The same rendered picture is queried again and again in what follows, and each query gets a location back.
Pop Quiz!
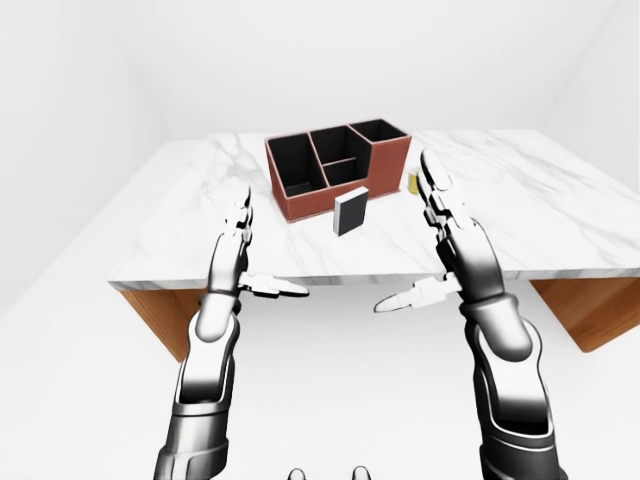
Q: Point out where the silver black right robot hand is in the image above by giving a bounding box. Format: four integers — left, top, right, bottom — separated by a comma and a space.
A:
373, 148, 508, 315

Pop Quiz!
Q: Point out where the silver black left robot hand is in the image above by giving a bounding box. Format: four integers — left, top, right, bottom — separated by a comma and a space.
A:
205, 185, 311, 300

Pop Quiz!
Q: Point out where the black book with white pages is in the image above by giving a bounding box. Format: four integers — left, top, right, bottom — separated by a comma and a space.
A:
332, 186, 369, 237

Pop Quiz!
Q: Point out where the red-brown desk caddy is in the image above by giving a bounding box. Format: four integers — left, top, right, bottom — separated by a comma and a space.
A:
264, 117, 414, 225

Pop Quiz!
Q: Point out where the wooden table support panel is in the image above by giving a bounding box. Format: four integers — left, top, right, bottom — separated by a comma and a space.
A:
119, 287, 210, 364
528, 276, 640, 355

